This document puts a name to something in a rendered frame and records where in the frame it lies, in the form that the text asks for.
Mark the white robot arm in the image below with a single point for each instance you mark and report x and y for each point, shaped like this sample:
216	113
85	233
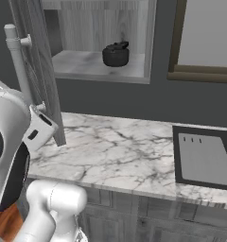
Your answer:
8	132

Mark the black kettle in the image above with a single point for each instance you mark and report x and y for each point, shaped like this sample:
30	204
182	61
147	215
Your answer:
115	56

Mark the grey wood cabinet door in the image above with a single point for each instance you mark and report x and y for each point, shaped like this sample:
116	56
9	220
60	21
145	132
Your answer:
43	63

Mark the dark sink with grey basin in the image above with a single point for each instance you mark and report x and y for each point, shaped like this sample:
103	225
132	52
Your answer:
203	160

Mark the grey wood drawer front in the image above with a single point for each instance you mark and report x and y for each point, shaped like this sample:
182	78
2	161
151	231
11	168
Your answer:
99	197
169	208

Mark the grey wood cupboard door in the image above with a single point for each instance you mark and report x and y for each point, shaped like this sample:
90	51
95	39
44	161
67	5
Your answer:
188	234
109	228

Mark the brown framed window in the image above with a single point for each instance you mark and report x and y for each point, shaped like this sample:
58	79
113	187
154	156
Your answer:
206	31

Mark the open grey wood wall cabinet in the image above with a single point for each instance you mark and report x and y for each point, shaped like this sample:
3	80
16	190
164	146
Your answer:
87	63

